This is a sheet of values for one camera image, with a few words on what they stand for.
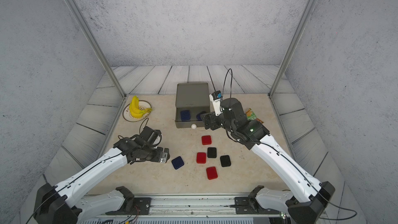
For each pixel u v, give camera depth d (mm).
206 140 964
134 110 1048
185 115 890
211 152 913
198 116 889
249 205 656
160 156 696
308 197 371
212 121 596
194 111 902
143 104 1147
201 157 895
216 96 582
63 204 382
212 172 827
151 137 633
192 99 903
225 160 906
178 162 867
